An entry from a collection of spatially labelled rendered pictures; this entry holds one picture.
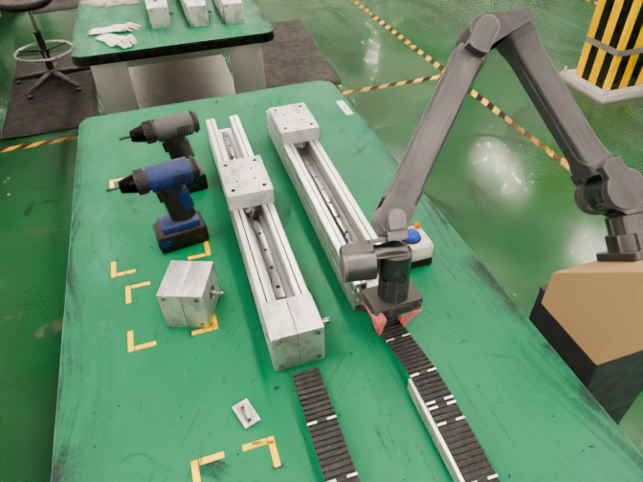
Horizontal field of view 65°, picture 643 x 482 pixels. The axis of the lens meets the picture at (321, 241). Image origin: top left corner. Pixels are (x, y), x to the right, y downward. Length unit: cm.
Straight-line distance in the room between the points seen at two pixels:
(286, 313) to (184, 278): 23
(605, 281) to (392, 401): 42
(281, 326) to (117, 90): 195
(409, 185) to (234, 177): 50
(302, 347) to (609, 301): 54
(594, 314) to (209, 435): 72
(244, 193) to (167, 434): 55
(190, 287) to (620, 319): 78
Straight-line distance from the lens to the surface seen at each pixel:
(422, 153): 93
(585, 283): 105
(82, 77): 452
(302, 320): 93
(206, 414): 96
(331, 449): 87
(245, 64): 269
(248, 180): 124
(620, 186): 106
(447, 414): 91
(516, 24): 106
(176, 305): 104
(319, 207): 120
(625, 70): 413
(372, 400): 95
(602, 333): 106
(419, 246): 114
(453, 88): 98
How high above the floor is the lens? 159
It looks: 41 degrees down
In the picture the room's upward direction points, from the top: 2 degrees counter-clockwise
